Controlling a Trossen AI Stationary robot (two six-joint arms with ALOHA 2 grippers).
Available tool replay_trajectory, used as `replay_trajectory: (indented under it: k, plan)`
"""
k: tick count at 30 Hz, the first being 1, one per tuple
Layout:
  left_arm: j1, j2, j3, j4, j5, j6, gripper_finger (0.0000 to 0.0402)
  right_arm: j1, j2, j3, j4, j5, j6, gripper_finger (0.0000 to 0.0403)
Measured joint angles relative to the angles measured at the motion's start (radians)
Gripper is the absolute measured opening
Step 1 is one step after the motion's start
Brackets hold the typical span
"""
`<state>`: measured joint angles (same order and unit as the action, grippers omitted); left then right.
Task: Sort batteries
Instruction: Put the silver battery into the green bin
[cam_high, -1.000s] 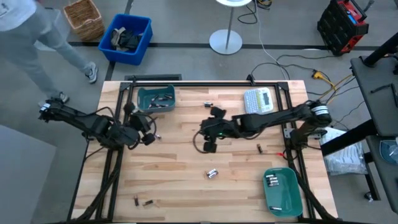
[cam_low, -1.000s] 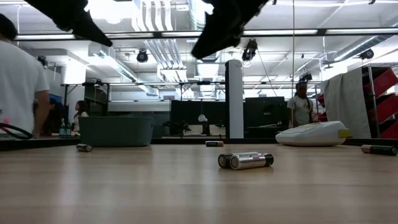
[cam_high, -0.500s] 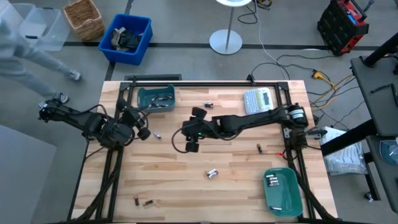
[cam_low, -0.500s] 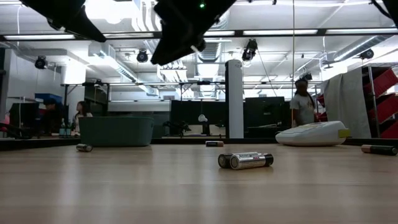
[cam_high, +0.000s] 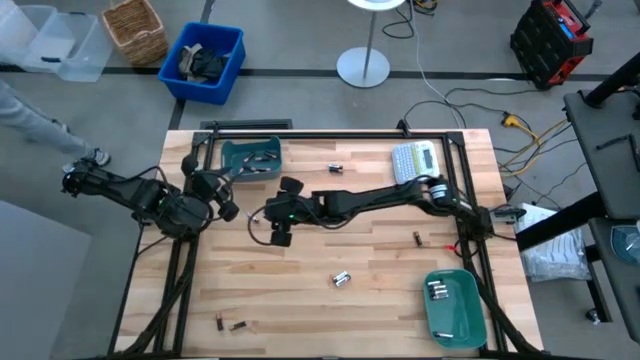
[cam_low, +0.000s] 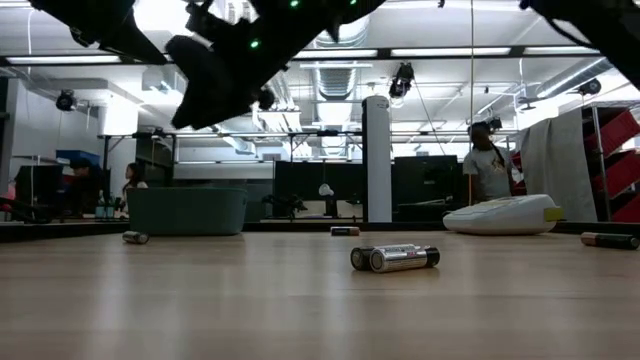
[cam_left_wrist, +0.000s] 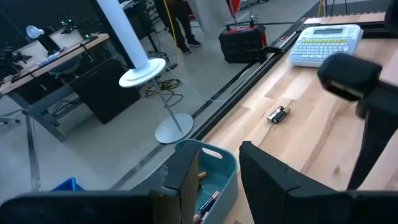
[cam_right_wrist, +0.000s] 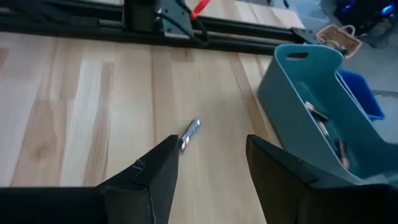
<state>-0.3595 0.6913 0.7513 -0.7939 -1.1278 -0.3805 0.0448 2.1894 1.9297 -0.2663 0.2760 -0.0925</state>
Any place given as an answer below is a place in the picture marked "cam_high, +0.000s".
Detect person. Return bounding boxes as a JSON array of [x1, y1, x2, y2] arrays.
[[0, 79, 112, 175]]

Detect white label maker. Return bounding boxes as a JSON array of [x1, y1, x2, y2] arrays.
[[391, 140, 441, 185]]

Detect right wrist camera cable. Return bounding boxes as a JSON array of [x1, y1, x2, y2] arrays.
[[246, 212, 281, 247]]

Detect black floor grille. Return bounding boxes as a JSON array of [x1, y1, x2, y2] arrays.
[[199, 118, 294, 130]]

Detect black diagonal stand pole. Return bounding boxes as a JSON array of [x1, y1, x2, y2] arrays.
[[583, 52, 640, 109]]

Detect black floor cable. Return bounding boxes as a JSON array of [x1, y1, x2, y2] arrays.
[[401, 99, 509, 132]]

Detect round blue grey disc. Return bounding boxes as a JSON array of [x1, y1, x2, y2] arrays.
[[610, 224, 640, 266]]

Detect clear plastic bag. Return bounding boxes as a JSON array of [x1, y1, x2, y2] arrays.
[[513, 202, 593, 284]]

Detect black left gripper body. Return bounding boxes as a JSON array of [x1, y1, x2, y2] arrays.
[[180, 153, 241, 224]]

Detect white floor cable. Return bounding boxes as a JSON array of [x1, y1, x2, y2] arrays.
[[410, 0, 464, 129]]

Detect dark grey side table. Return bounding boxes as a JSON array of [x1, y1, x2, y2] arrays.
[[563, 89, 640, 221]]

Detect blue plastic crate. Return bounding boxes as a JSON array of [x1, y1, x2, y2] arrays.
[[157, 21, 247, 106]]

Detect black white column floor stand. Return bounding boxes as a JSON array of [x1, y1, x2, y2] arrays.
[[336, 0, 407, 90]]

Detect dark grey lower shelf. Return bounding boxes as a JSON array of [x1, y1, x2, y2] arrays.
[[587, 217, 640, 321]]

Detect yellow extension cable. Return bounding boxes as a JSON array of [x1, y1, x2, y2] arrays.
[[499, 112, 574, 179]]

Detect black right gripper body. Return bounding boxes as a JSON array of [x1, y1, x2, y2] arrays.
[[264, 175, 321, 248]]

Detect wicker basket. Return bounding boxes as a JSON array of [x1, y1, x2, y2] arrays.
[[101, 0, 170, 67]]

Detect dark clothes bundle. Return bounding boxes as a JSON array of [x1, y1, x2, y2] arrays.
[[177, 43, 231, 84]]

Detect black coiled cable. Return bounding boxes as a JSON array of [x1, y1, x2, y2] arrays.
[[382, 0, 416, 40]]

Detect teal shallow plastic tray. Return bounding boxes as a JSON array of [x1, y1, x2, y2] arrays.
[[422, 268, 488, 350]]

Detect clear plastic storage box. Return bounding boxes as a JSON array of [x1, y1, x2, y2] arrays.
[[19, 12, 112, 84], [0, 4, 59, 66]]

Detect red black tool box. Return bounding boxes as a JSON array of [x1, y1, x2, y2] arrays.
[[509, 0, 595, 91]]

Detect black aluminium table frame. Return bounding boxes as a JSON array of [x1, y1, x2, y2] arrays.
[[112, 121, 546, 360]]

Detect teal deep plastic bin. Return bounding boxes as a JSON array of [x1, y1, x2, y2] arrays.
[[220, 135, 284, 183]]

